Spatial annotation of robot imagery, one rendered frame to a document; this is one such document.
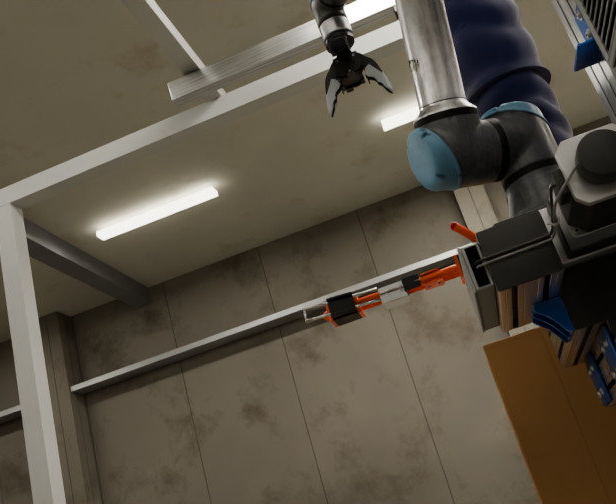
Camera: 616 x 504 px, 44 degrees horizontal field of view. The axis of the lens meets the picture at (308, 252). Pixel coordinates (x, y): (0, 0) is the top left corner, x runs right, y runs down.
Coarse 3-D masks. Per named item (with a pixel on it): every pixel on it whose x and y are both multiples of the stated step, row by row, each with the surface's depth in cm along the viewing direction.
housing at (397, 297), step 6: (396, 282) 193; (384, 288) 193; (402, 288) 192; (384, 294) 193; (390, 294) 192; (396, 294) 192; (402, 294) 191; (408, 294) 191; (384, 300) 192; (390, 300) 192; (396, 300) 192; (402, 300) 193; (408, 300) 195; (384, 306) 194; (390, 306) 195
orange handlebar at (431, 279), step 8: (432, 272) 192; (440, 272) 191; (448, 272) 190; (456, 272) 190; (424, 280) 191; (432, 280) 190; (440, 280) 191; (416, 288) 195; (424, 288) 195; (432, 288) 196; (368, 296) 194; (376, 296) 193; (376, 304) 197; (328, 320) 198
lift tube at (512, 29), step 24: (456, 0) 205; (480, 0) 202; (504, 0) 203; (456, 24) 204; (480, 24) 200; (504, 24) 199; (456, 48) 203; (480, 48) 198; (504, 48) 195; (528, 48) 197; (480, 72) 198; (504, 72) 193
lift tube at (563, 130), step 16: (496, 80) 195; (512, 80) 193; (528, 80) 193; (544, 80) 196; (480, 96) 199; (496, 96) 194; (512, 96) 192; (528, 96) 192; (544, 96) 194; (480, 112) 198; (544, 112) 190; (560, 112) 192; (560, 128) 190
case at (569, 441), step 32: (512, 352) 165; (544, 352) 163; (512, 384) 163; (544, 384) 161; (576, 384) 159; (512, 416) 161; (544, 416) 159; (576, 416) 157; (608, 416) 156; (544, 448) 157; (576, 448) 156; (608, 448) 154; (544, 480) 155; (576, 480) 154; (608, 480) 152
